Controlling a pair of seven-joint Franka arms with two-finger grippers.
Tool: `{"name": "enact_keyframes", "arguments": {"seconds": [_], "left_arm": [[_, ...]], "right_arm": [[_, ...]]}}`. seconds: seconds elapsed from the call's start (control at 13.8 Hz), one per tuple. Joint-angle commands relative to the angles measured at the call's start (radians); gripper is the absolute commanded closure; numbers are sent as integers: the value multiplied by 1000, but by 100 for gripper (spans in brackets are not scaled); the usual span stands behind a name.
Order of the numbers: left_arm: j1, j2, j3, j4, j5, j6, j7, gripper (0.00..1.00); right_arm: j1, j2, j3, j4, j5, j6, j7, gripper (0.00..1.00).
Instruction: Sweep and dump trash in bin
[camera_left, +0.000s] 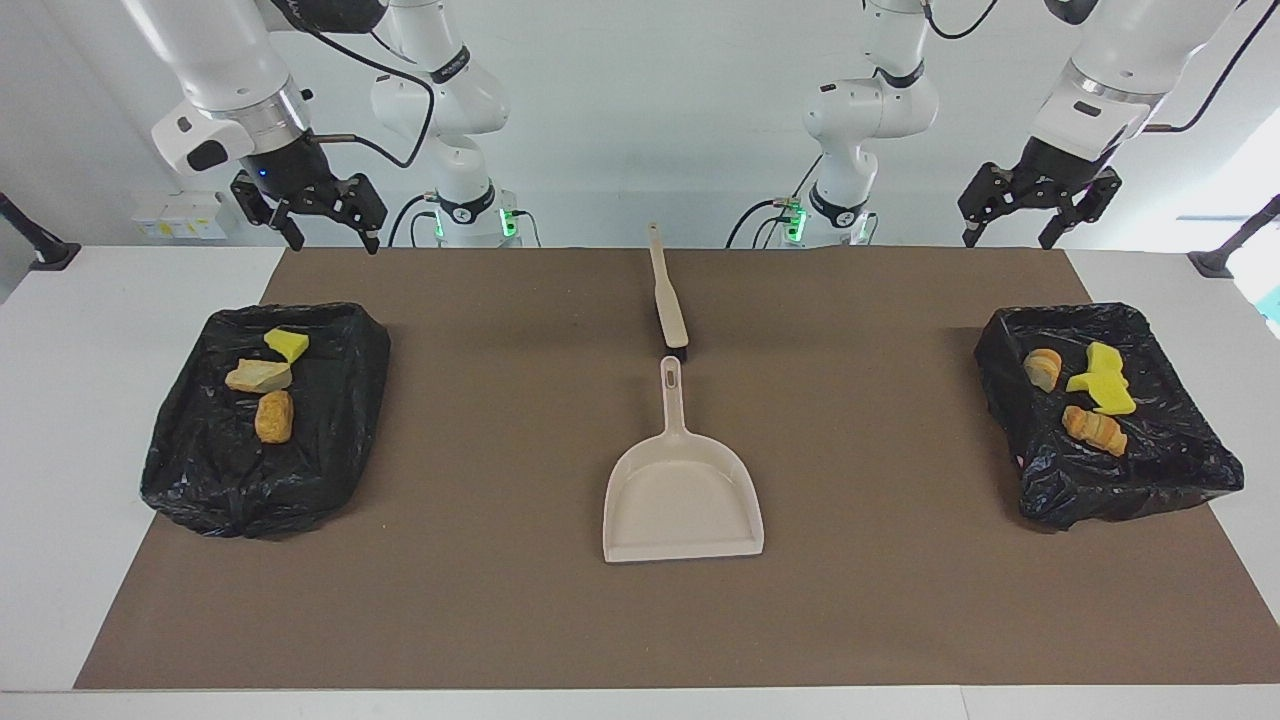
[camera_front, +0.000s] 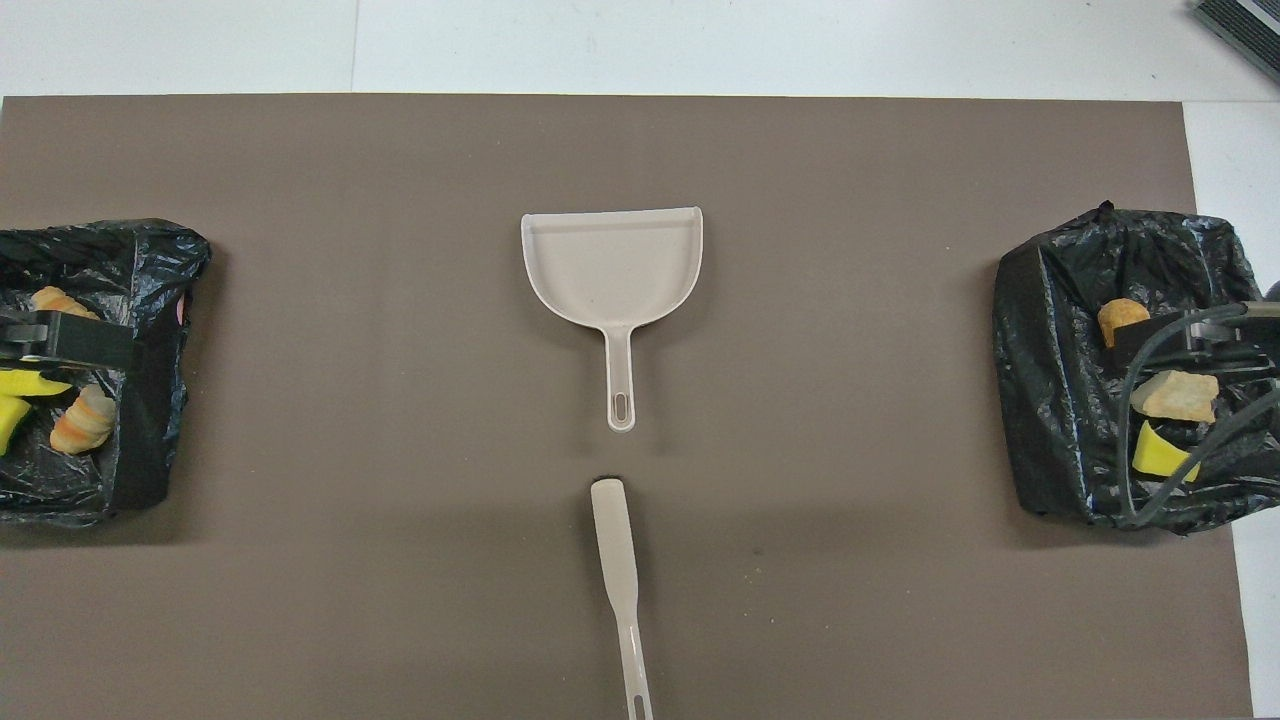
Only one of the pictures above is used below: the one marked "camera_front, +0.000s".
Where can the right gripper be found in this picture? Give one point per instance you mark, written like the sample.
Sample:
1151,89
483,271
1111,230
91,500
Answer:
1200,345

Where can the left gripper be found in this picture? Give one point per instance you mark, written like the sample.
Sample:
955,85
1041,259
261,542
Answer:
70,340

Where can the beige sponge piece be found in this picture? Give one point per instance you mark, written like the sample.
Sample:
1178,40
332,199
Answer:
55,300
82,420

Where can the tan sponge chunk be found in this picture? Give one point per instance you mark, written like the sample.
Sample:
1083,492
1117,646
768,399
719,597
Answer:
1177,395

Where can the plain yellow sponge piece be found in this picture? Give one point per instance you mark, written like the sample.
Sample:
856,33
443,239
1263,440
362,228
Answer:
30,383

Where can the brown cork-like lump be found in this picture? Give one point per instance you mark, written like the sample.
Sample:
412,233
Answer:
1122,318

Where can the green yellow curved sponge piece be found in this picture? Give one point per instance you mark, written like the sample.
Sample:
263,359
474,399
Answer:
10,418

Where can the yellow sponge green backing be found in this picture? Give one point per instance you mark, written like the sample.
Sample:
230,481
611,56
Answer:
1158,455

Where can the beige plastic dustpan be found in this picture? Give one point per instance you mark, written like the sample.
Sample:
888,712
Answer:
610,265

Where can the beige brush black bristles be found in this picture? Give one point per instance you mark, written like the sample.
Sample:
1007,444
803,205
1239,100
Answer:
615,540

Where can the black bag lined bin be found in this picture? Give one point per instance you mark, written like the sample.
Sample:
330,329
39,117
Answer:
150,420
1050,400

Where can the grey ribbed device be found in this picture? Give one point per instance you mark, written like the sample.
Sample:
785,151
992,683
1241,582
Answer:
1250,25

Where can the brown table mat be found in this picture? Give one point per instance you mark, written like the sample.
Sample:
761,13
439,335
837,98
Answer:
850,300

